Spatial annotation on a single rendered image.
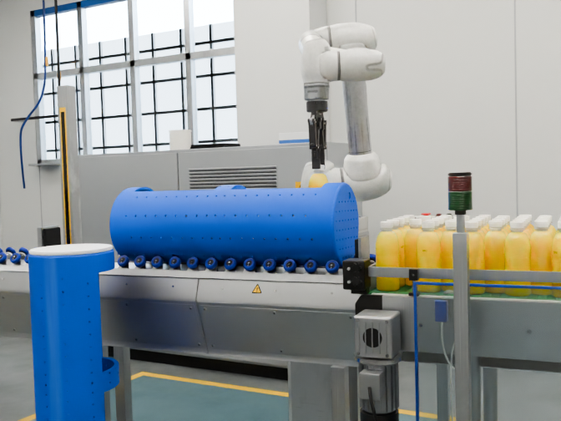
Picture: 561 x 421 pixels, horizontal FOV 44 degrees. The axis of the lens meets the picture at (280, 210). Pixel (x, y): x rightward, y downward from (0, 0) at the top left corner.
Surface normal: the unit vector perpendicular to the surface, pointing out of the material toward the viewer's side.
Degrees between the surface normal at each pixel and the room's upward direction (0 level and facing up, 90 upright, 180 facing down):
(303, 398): 90
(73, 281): 90
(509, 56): 90
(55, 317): 90
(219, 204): 56
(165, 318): 110
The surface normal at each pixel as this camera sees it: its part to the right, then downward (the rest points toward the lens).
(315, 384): -0.49, 0.06
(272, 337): -0.37, 0.39
